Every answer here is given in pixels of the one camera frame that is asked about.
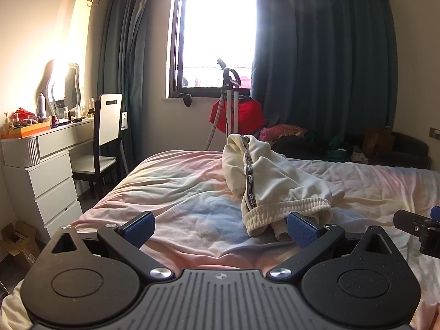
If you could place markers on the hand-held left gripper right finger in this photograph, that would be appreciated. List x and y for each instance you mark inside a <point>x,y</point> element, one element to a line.
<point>302,228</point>

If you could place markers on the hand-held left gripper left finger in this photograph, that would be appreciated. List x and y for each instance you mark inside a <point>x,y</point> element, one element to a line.
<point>139,228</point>

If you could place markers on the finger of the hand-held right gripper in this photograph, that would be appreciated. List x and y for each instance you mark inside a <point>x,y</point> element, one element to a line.
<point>412,221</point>

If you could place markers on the cream sweatpants with striped trim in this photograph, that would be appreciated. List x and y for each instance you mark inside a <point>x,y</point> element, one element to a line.
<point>275,178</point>

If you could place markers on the pink clothes pile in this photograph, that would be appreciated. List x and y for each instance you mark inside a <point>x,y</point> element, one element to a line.
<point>280,132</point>

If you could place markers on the pastel bed blanket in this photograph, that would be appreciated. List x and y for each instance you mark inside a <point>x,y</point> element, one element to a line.
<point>172,196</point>

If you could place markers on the dark sofa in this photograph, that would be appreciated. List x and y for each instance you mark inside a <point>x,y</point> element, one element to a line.
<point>409,151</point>

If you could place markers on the brown bag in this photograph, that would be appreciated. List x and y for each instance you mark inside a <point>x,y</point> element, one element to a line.
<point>380,141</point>

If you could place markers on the green cloth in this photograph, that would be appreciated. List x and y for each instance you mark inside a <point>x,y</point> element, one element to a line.
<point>335,146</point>

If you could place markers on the white dressing table with drawers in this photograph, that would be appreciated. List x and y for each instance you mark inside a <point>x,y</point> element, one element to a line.
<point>51,178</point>

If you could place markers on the black and white chair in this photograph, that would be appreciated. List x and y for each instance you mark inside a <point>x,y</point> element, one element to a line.
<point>108,120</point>

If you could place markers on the cardboard box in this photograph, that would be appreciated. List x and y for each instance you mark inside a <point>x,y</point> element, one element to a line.
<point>20,244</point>

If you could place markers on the red bag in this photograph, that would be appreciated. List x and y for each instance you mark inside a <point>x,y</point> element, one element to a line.
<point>249,113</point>

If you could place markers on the row of cosmetic bottles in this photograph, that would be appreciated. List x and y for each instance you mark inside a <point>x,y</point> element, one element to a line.
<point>77,111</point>

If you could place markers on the small black object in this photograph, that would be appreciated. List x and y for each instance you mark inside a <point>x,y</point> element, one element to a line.
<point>186,99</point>

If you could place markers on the orange tray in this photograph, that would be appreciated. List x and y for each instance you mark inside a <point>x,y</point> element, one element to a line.
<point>29,130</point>

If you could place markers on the grey spray can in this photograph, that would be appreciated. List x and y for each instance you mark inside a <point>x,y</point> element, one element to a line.
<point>41,105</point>

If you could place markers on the wavy white framed mirror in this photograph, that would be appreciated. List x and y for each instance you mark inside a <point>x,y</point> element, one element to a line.
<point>70,86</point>

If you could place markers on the red pouch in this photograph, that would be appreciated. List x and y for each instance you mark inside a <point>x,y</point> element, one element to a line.
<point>24,113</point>

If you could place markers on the narrow teal curtain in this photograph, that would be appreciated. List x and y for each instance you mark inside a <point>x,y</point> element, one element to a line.
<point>127,58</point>

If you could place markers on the wide teal curtain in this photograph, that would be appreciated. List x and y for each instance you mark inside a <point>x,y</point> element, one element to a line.
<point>326,58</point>

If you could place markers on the dark framed window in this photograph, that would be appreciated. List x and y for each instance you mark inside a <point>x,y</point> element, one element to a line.
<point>213,24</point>

